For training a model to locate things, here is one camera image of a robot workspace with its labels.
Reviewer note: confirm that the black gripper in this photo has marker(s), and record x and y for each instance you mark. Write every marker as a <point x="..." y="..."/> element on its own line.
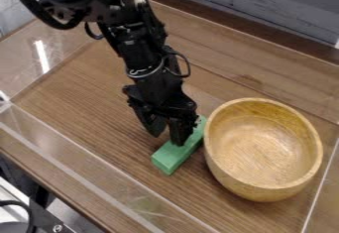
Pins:
<point x="157" y="98"/>

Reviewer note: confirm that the green rectangular block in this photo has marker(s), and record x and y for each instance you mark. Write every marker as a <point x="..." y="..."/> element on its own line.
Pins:
<point x="172" y="156"/>

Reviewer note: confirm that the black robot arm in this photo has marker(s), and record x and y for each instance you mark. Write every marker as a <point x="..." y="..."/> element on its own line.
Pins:
<point x="137" y="35"/>

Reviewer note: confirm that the brown wooden bowl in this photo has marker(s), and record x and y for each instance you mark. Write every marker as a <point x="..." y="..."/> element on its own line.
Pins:
<point x="264" y="149"/>

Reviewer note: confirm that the clear acrylic front wall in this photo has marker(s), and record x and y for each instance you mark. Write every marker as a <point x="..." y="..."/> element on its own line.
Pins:
<point x="118" y="203"/>

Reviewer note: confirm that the black metal table frame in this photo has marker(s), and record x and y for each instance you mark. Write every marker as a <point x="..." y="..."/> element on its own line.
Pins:
<point x="25" y="201"/>

